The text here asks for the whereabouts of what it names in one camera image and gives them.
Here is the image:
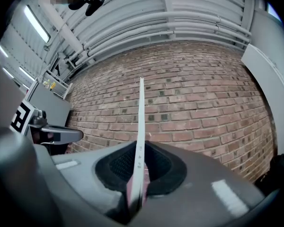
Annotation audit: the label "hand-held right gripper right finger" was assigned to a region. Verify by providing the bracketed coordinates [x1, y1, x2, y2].
[132, 140, 281, 227]

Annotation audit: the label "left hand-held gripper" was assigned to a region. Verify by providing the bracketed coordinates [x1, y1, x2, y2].
[10, 99, 84, 149]

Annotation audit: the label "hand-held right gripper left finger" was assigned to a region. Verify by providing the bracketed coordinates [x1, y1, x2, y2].
[33, 140, 143, 223]

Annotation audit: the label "lavender book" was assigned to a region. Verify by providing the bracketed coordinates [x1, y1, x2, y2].
[126, 77, 149, 218]

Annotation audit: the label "white metal shelf rack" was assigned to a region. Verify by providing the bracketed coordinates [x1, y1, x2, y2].
[32, 68, 73, 99]

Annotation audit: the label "black backpack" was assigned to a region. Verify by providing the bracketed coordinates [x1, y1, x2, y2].
[255, 153, 284, 196]

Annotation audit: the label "long ceiling light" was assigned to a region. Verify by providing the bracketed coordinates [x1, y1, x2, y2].
[23, 4, 51, 44]

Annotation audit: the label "white cabinet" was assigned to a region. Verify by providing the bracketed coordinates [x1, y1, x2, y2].
[240, 8, 284, 148]

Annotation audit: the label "grey ceiling pipes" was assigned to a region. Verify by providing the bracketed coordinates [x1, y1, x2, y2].
[40, 0, 253, 67]

